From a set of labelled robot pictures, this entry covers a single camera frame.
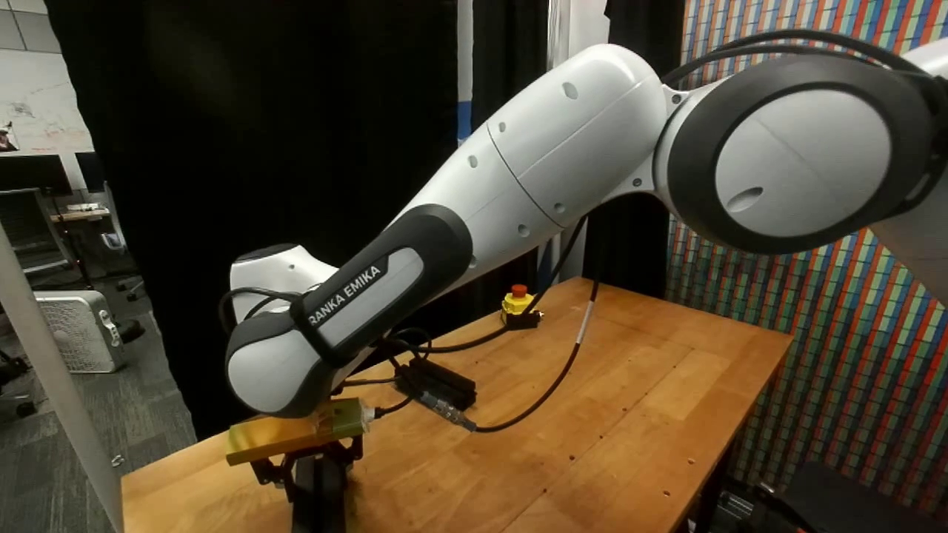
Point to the white box appliance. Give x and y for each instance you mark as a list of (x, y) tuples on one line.
[(77, 329)]

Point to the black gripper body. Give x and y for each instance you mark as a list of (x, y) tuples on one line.
[(314, 461)]

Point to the yellow red emergency stop button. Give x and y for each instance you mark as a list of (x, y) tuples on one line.
[(518, 307)]

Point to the narrow black curtain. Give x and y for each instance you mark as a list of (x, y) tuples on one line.
[(505, 61)]

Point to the colourful patterned backdrop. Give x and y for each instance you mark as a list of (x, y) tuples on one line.
[(868, 346)]

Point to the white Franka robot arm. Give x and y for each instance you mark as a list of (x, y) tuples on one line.
[(551, 149)]

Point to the grey slanted board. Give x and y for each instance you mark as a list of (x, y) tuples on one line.
[(53, 415)]

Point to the black box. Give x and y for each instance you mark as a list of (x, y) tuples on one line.
[(860, 504)]

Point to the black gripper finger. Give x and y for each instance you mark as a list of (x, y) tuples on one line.
[(272, 471), (346, 463)]

